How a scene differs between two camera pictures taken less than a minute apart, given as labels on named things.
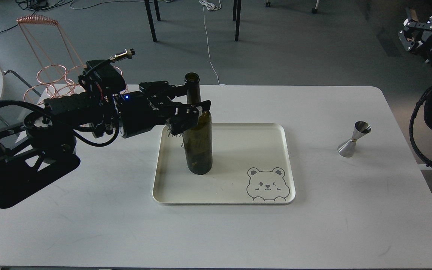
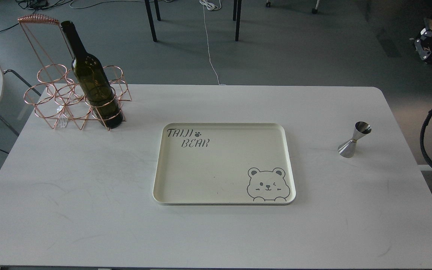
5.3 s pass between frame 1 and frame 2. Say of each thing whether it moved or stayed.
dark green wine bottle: moved
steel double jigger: stayed
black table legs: stayed
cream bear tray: stayed
